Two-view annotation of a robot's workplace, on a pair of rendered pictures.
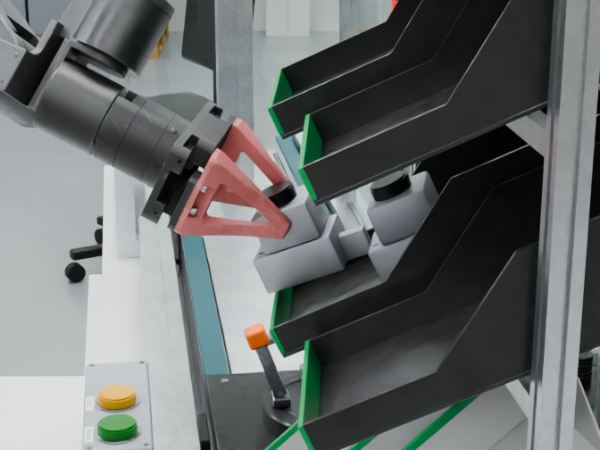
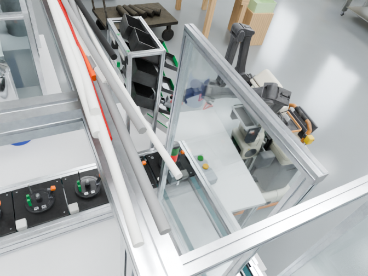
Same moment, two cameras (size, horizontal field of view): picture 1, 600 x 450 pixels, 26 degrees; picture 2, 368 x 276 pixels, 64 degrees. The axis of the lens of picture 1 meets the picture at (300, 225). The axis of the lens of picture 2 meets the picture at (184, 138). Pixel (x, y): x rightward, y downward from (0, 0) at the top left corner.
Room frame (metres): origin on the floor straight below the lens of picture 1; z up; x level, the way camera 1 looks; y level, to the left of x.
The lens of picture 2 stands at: (2.19, -0.51, 2.42)
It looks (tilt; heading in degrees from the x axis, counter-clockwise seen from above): 47 degrees down; 152
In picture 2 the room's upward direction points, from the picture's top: 13 degrees clockwise
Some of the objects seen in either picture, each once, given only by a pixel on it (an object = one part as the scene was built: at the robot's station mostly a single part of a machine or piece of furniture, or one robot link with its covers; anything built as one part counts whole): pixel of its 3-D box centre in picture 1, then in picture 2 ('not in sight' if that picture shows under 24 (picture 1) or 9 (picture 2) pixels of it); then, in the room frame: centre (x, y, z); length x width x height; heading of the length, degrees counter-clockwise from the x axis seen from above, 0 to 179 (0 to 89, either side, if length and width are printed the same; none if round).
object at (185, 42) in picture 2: not in sight; (170, 139); (1.39, -0.15, 1.46); 0.03 x 0.03 x 1.00; 8
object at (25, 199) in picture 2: not in sight; (38, 197); (1.29, -0.77, 1.01); 0.24 x 0.24 x 0.13; 8
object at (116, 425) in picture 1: (117, 430); not in sight; (1.17, 0.18, 0.96); 0.04 x 0.04 x 0.02
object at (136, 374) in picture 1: (118, 427); not in sight; (1.24, 0.19, 0.93); 0.21 x 0.07 x 0.06; 8
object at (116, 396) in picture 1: (117, 400); not in sight; (1.24, 0.19, 0.96); 0.04 x 0.04 x 0.02
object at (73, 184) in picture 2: not in sight; (87, 184); (1.25, -0.53, 1.01); 0.24 x 0.24 x 0.13; 8
